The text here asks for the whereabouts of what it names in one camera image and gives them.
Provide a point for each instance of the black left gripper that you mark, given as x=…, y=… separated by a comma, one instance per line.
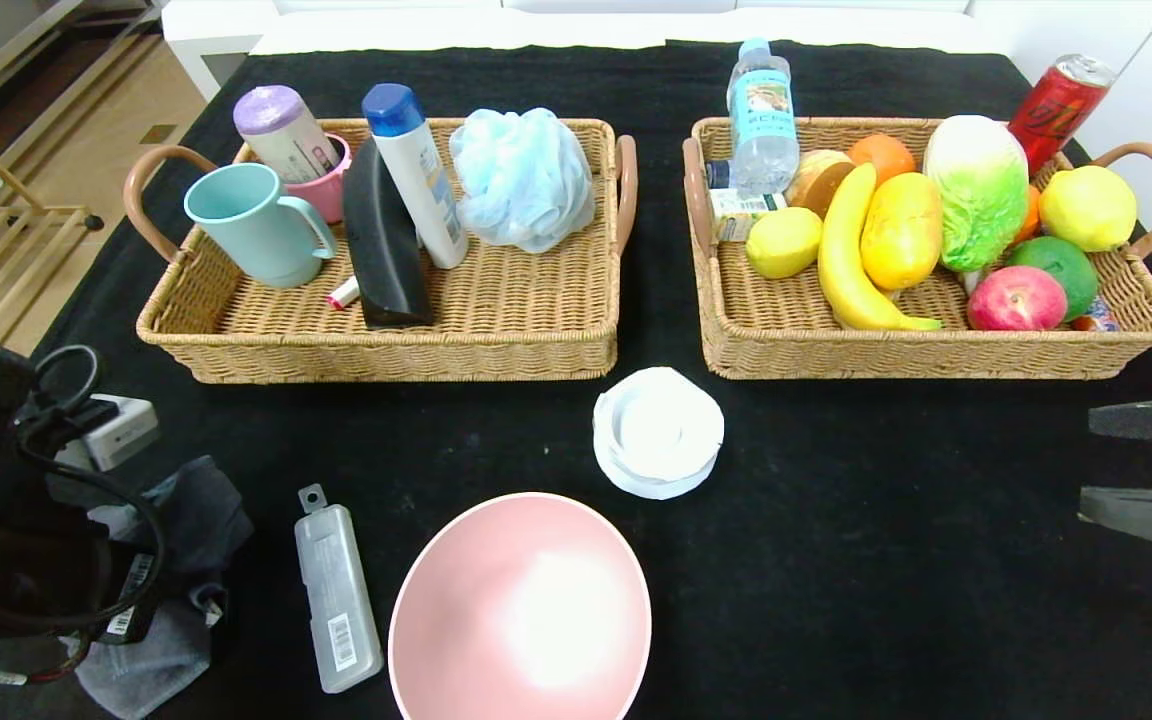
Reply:
x=131, y=597

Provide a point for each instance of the grey cloth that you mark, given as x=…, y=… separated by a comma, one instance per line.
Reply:
x=206, y=510

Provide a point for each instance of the clear plastic toothbrush case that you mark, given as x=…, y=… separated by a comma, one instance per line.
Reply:
x=336, y=590

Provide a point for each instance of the large yellow lemon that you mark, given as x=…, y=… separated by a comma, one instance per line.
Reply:
x=1086, y=208

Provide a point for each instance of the yellow mango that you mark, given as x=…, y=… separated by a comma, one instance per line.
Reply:
x=901, y=235

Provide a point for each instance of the pink bowl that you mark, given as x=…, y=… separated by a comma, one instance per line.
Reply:
x=521, y=610

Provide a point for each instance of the water bottle with blue cap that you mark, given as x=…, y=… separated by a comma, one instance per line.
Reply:
x=764, y=120

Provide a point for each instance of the colourful snack packet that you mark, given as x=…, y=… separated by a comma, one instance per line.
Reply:
x=1096, y=322

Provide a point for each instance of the green round fruit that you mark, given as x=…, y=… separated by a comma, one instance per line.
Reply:
x=1061, y=268

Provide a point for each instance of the red apple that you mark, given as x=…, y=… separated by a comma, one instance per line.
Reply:
x=1016, y=300

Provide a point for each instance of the orange fruit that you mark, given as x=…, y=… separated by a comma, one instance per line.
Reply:
x=884, y=153
x=1031, y=220

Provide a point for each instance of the napa cabbage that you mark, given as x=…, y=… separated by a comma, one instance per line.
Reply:
x=976, y=185

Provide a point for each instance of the red soda can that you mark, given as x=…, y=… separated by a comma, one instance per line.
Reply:
x=1056, y=110

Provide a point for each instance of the dark table cloth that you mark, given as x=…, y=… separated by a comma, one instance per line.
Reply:
x=836, y=600

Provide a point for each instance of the yellow banana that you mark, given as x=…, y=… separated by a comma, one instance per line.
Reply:
x=841, y=270

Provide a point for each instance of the small white pink tube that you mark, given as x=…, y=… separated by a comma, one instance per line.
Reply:
x=344, y=295

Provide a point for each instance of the teal mug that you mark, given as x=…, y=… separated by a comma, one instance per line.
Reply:
x=246, y=230

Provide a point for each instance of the wooden rack on casters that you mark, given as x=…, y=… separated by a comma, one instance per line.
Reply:
x=36, y=212

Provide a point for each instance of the small yellow lemon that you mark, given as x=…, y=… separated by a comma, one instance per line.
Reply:
x=784, y=243

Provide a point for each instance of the black curved case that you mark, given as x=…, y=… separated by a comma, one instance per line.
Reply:
x=386, y=260

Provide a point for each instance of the brown bread bun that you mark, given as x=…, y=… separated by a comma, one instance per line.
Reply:
x=816, y=180

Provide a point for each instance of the pink cup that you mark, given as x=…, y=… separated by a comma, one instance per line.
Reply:
x=328, y=195

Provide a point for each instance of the white and green box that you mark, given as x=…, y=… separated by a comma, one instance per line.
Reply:
x=736, y=215

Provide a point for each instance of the bottle with purple cap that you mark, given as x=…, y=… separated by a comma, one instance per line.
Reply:
x=281, y=130

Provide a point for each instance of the white bottle with blue cap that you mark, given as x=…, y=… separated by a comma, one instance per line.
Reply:
x=426, y=190

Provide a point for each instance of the low wooden shelf unit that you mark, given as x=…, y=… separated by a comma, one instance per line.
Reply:
x=36, y=60

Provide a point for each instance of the light blue bath loofah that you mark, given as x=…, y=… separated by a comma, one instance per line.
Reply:
x=521, y=180

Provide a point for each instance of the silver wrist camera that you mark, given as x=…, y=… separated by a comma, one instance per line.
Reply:
x=121, y=430

